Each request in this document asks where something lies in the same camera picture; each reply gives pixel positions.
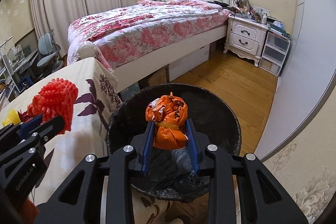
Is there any red foam fruit net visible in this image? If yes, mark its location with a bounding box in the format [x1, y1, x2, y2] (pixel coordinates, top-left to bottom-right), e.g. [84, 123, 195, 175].
[27, 78, 79, 134]

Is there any black round trash bin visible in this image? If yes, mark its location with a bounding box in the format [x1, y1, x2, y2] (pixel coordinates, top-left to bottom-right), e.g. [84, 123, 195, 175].
[106, 83, 242, 203]

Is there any study desk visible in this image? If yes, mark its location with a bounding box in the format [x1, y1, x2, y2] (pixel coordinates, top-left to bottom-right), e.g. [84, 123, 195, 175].
[1, 50, 39, 93]

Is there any light blue desk chair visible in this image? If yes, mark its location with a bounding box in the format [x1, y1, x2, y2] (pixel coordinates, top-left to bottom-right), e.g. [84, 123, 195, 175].
[37, 30, 63, 73]

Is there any clear plastic drawer unit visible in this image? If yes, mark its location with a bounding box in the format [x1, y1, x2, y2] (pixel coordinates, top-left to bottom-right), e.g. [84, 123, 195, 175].
[259, 30, 291, 77]

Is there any white under-bed storage box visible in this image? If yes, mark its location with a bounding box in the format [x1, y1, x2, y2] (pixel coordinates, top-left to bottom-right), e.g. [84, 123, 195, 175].
[169, 44, 210, 81]

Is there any pink floral quilt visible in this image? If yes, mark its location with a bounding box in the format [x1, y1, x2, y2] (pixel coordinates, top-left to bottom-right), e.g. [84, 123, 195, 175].
[67, 0, 232, 69]

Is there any floral patterned table cloth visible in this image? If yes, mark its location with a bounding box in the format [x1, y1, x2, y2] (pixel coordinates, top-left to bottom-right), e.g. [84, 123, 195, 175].
[0, 57, 190, 224]

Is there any yellow foam fruit net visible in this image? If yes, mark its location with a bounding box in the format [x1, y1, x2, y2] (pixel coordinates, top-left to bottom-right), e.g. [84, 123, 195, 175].
[2, 109, 21, 127]

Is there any white bed with headboard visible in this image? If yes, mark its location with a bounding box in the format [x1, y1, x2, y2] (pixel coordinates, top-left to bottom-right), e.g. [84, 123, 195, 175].
[67, 0, 238, 91]

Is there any white two-drawer nightstand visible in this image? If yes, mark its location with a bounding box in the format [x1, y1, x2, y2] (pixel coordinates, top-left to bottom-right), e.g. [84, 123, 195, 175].
[223, 15, 268, 67]

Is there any orange plastic bag bundle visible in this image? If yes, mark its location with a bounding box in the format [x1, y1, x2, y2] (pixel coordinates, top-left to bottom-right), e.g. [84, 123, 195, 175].
[145, 93, 188, 150]

